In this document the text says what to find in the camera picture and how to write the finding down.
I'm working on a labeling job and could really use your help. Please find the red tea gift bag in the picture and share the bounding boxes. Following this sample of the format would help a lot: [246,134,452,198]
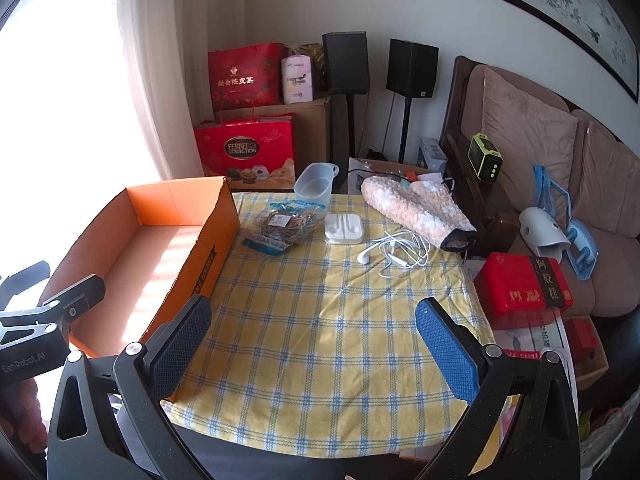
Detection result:
[208,42,290,112]

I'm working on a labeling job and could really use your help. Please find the small cardboard box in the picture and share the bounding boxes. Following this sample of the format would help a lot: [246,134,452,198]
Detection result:
[565,315,610,391]

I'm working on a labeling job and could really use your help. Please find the black speaker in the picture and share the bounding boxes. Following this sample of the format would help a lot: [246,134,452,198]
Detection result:
[386,38,440,98]
[321,31,369,96]

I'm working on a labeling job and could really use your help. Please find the pink fluffy slipper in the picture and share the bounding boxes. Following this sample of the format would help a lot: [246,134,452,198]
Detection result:
[361,176,477,251]

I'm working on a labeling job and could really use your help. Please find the brown sofa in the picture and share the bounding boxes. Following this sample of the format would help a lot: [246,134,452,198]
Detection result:
[440,55,640,341]

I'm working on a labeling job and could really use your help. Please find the white earphone case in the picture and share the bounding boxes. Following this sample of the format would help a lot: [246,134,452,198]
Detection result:
[324,212,365,246]

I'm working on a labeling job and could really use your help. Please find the open cardboard box with clutter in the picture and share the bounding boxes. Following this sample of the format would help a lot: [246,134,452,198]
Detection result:
[348,157,451,196]

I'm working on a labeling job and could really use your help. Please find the person's left hand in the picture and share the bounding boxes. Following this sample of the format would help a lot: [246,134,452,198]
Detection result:
[0,382,48,457]

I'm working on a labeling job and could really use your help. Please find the bag of dried herbs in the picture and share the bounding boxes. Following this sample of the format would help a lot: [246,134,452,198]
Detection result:
[242,199,326,256]

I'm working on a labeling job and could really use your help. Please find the gold wrapped package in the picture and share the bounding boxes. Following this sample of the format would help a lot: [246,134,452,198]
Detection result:
[295,42,328,93]

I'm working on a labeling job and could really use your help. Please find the red chocolate gift bag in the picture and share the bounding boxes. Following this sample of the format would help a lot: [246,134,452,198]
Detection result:
[194,112,297,192]

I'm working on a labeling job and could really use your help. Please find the brown cardboard box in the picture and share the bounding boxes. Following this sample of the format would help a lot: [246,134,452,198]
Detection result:
[215,95,332,193]

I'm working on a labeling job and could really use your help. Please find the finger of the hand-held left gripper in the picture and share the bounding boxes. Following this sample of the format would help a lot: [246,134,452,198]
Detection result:
[41,274,107,322]
[0,260,52,307]

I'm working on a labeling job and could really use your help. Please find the blue strapped bag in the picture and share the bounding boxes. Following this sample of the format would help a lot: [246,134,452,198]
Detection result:
[532,165,601,281]

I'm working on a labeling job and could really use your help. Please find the orange cardboard box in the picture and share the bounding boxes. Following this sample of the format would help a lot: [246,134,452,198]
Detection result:
[37,176,241,403]

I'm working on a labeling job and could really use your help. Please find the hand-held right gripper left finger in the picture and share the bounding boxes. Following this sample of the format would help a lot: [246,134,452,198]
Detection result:
[47,294,213,480]

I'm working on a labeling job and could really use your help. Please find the white handheld massager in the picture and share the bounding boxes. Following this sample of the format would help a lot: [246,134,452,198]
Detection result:
[518,207,571,261]

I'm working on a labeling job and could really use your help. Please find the yellow checkered tablecloth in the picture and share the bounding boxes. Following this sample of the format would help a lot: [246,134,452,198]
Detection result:
[167,191,511,448]

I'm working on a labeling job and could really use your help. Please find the beige sofa cushion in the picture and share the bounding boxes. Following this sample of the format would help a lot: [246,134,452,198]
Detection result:
[570,120,640,236]
[460,67,580,211]

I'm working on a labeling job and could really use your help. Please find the white wired earphones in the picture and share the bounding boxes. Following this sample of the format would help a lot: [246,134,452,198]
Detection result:
[356,230,432,278]

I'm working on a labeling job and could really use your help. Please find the translucent plastic measuring cup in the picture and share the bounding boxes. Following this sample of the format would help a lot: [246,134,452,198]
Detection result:
[293,162,340,207]

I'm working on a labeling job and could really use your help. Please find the white curtain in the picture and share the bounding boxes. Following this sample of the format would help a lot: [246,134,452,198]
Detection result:
[110,0,216,181]

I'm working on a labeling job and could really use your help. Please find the blue and white small box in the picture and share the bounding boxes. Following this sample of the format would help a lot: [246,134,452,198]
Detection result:
[419,136,448,171]

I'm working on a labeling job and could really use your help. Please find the red gift box black band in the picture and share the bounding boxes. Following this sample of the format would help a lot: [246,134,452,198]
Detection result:
[474,252,572,318]

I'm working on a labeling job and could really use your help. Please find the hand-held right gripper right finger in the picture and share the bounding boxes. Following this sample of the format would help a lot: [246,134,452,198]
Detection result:
[415,297,581,480]

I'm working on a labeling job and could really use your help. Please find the green portable radio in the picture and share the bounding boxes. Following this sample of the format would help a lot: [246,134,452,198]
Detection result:
[467,132,502,181]

